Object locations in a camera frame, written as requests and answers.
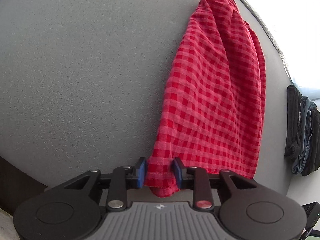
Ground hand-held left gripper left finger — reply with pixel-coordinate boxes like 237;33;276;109
64;157;147;211

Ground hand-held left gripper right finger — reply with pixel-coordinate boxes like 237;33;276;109
172;157;258;211

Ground red checkered shorts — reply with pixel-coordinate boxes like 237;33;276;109
144;0;267;198

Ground black folded garment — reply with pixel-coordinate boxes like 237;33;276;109
284;85;320;177

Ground white printed sheet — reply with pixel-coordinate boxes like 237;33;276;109
220;0;320;100

